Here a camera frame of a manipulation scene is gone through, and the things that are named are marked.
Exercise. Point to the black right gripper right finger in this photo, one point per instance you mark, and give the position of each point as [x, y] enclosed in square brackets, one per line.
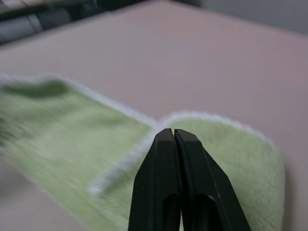
[207, 178]

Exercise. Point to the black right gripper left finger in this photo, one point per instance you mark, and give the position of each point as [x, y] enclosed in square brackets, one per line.
[154, 173]

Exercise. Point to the green towel with white edge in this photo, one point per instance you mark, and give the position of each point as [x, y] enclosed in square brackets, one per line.
[72, 130]

